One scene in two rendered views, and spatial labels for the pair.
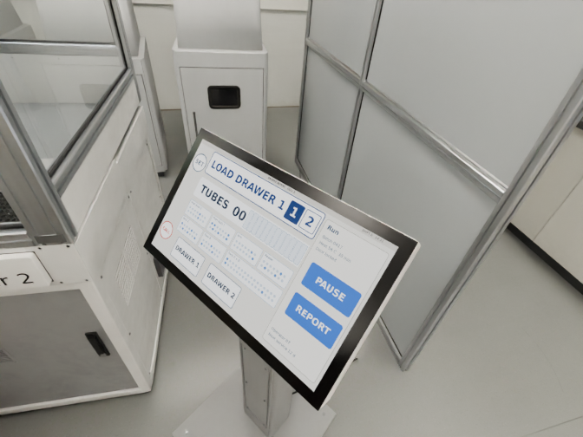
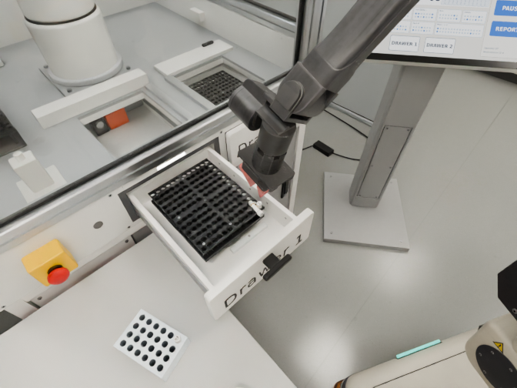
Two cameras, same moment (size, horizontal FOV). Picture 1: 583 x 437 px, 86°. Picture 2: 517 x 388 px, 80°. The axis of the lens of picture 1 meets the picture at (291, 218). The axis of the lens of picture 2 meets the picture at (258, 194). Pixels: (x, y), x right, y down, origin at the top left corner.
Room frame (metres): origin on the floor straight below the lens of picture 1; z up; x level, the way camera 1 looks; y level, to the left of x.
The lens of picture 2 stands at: (-0.20, 1.13, 1.47)
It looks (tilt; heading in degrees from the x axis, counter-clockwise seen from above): 51 degrees down; 331
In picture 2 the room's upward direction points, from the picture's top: straight up
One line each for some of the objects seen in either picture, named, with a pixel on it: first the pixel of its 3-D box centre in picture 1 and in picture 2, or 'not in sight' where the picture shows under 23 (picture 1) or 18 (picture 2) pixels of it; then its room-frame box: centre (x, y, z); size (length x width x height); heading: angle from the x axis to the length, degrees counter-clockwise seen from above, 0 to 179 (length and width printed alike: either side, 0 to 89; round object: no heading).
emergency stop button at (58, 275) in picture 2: not in sight; (58, 274); (0.24, 1.36, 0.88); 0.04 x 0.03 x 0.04; 104
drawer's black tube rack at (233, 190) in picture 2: not in sight; (206, 208); (0.25, 1.02, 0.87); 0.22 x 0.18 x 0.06; 14
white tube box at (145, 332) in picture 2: not in sight; (152, 343); (0.05, 1.24, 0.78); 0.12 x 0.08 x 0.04; 33
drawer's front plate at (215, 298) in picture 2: not in sight; (263, 261); (0.05, 0.97, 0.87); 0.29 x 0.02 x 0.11; 104
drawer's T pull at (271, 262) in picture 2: not in sight; (273, 262); (0.03, 0.96, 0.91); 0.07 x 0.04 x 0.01; 104
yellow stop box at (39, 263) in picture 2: not in sight; (51, 263); (0.27, 1.36, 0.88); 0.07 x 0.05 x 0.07; 104
